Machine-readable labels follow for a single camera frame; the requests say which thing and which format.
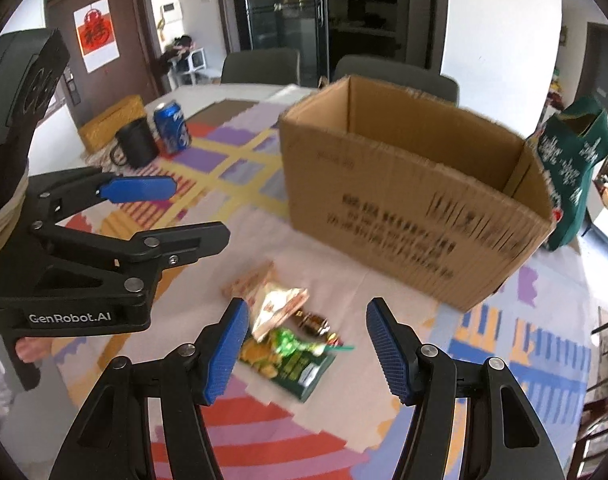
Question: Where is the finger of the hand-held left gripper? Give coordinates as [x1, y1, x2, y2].
[28, 167, 178, 226]
[31, 221, 231, 306]

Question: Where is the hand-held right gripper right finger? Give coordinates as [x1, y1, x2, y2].
[366, 297, 567, 480]

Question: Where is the grey dining chair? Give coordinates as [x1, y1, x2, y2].
[220, 49, 301, 86]
[332, 55, 460, 106]

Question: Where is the black glass sliding door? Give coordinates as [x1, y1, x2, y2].
[216, 0, 449, 88]

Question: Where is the colourful patchwork tablecloth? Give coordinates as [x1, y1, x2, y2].
[48, 97, 605, 480]

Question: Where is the dark interior door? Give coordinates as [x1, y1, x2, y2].
[581, 22, 608, 111]

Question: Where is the yellow woven tissue box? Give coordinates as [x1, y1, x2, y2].
[78, 95, 147, 153]

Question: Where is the blue drink can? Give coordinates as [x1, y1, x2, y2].
[154, 101, 191, 155]

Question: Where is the brown cardboard box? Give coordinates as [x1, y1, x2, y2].
[278, 74, 560, 312]

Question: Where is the dark wooden chair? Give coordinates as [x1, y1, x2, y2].
[579, 310, 608, 471]

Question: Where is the brown entrance door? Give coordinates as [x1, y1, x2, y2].
[44, 0, 159, 126]

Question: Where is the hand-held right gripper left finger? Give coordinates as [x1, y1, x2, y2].
[48, 297, 251, 480]

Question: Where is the white small shelf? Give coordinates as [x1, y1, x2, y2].
[169, 47, 219, 91]

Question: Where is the black mug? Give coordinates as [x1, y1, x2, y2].
[110, 117, 159, 168]

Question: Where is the black bag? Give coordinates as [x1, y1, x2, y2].
[157, 35, 195, 73]

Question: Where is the red and white door poster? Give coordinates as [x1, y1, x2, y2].
[74, 0, 120, 73]

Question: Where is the dark green cracker packet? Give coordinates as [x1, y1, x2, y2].
[238, 337, 337, 403]

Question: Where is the beige snack bag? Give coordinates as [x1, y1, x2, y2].
[220, 260, 311, 342]

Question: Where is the green snowflake gift bag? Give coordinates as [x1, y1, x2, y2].
[536, 99, 608, 252]

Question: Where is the person's left hand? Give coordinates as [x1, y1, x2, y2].
[14, 336, 52, 363]

